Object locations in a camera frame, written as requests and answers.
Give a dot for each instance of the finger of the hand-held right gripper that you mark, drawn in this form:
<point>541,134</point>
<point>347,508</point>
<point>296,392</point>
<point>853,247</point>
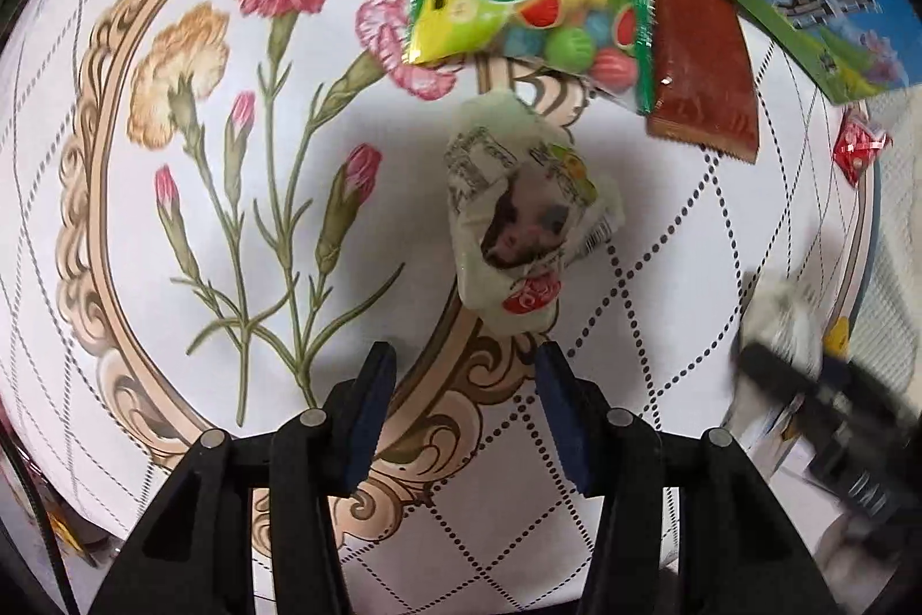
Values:
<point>778,368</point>
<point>853,381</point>

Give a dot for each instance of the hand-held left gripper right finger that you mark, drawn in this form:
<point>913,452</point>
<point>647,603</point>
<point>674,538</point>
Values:
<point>565,420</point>

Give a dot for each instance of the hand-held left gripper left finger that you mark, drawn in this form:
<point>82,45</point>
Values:
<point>367,413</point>

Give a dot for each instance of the white cow print packet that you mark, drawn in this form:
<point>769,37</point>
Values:
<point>518,204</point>

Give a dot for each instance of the small red snack packet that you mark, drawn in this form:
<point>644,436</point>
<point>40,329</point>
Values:
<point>857,150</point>

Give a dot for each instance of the brown snack packet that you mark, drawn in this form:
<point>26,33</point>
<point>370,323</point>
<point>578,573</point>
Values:
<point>702,67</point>

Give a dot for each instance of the white floral quilt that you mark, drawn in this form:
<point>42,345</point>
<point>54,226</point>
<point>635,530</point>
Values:
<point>648,298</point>

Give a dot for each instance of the white textured blanket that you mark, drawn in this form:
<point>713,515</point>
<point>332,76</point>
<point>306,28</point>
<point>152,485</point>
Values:
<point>900,190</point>

